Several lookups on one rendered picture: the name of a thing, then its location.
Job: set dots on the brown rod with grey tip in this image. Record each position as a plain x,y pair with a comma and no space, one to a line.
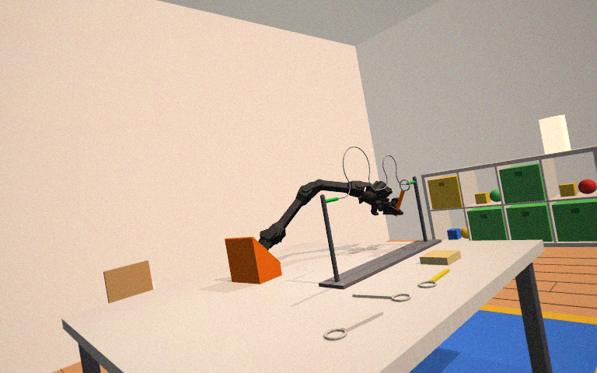
401,194

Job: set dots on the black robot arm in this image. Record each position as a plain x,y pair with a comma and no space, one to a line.
275,233

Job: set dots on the grey ring with yellow handle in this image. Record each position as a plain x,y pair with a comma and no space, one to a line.
434,279

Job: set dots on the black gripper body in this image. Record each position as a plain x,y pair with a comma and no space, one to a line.
380,204

